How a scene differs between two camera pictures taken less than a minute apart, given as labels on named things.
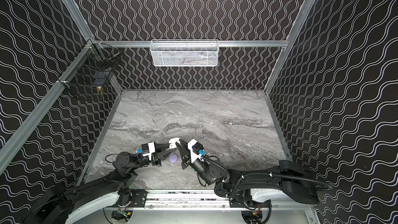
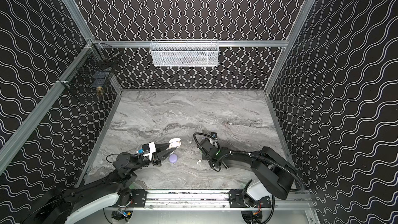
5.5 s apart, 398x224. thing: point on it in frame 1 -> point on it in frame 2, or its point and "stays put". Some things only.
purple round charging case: x=173 y=158 stays put
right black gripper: x=186 y=157 -> x=208 y=153
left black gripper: x=157 y=157 stays put
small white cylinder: x=172 y=142 stays put
